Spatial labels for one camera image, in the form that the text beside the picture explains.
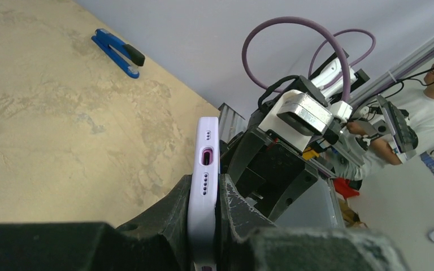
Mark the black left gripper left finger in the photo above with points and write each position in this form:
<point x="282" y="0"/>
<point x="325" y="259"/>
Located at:
<point x="154" y="240"/>

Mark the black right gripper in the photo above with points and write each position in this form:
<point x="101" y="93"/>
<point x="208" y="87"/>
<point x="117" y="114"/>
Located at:
<point x="268" y="169"/>

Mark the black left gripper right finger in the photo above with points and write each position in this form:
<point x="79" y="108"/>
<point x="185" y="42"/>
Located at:
<point x="250" y="241"/>

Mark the purple phone black screen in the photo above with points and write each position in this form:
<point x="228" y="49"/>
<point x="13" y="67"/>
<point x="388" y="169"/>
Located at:
<point x="207" y="156"/>

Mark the blue black stapler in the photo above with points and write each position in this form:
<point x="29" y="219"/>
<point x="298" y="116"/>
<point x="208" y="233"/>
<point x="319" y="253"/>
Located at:
<point x="124" y="55"/>

